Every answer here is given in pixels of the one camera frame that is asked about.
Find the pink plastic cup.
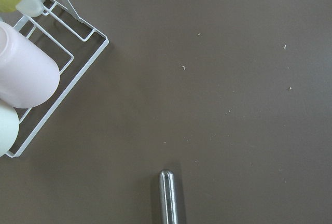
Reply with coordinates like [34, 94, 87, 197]
[1, 22, 60, 108]

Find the pale green plastic cup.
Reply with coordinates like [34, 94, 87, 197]
[1, 100, 19, 157]

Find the steel muddler black tip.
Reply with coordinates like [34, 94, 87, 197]
[159, 170, 179, 223]

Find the white wire cup rack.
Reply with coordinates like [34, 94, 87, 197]
[4, 0, 109, 159]

